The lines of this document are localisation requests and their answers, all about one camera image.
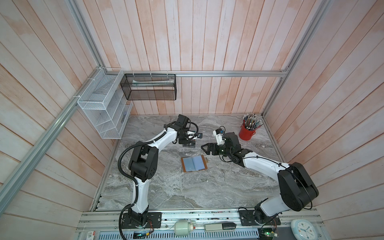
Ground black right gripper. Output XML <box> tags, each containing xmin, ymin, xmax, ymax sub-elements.
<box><xmin>201</xmin><ymin>142</ymin><xmax>232</xmax><ymax>158</ymax></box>

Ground brown leather card holder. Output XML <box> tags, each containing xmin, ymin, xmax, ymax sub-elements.
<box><xmin>181</xmin><ymin>155</ymin><xmax>208</xmax><ymax>173</ymax></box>

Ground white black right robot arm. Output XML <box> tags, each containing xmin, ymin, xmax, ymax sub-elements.
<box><xmin>201</xmin><ymin>131</ymin><xmax>319</xmax><ymax>223</ymax></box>

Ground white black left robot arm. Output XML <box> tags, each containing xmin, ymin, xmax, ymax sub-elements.
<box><xmin>129</xmin><ymin>115</ymin><xmax>201</xmax><ymax>215</ymax></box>

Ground clear acrylic card stand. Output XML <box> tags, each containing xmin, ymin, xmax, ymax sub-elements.
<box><xmin>196</xmin><ymin>131</ymin><xmax>217</xmax><ymax>149</ymax></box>

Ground black card in stand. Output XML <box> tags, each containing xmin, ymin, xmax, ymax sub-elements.
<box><xmin>183</xmin><ymin>142</ymin><xmax>196</xmax><ymax>148</ymax></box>

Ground red metal pencil bucket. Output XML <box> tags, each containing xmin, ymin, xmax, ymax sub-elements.
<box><xmin>239</xmin><ymin>124</ymin><xmax>256</xmax><ymax>141</ymax></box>

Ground grey black rectangular device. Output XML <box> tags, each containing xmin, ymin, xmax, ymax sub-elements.
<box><xmin>204</xmin><ymin>222</ymin><xmax>237</xmax><ymax>232</ymax></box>

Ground white cylindrical device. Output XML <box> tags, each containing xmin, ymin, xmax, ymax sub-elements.
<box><xmin>174</xmin><ymin>220</ymin><xmax>195</xmax><ymax>237</ymax></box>

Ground white analog clock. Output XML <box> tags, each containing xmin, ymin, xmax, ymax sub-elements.
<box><xmin>291</xmin><ymin>219</ymin><xmax>319</xmax><ymax>240</ymax></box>

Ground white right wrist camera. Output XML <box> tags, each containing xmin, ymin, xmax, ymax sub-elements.
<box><xmin>213</xmin><ymin>128</ymin><xmax>225</xmax><ymax>145</ymax></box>

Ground black mesh wall basket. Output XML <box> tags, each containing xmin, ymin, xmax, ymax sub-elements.
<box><xmin>120</xmin><ymin>73</ymin><xmax>177</xmax><ymax>101</ymax></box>

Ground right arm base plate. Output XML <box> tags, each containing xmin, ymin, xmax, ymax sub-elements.
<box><xmin>238</xmin><ymin>209</ymin><xmax>281</xmax><ymax>226</ymax></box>

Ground white wire mesh shelf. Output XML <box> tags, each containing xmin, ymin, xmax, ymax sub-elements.
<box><xmin>78</xmin><ymin>68</ymin><xmax>133</xmax><ymax>140</ymax></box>

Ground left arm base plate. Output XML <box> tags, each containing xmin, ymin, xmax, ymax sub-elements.
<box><xmin>120</xmin><ymin>212</ymin><xmax>162</xmax><ymax>229</ymax></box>

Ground black corrugated cable hose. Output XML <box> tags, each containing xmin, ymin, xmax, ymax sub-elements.
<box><xmin>117</xmin><ymin>131</ymin><xmax>167</xmax><ymax>208</ymax></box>

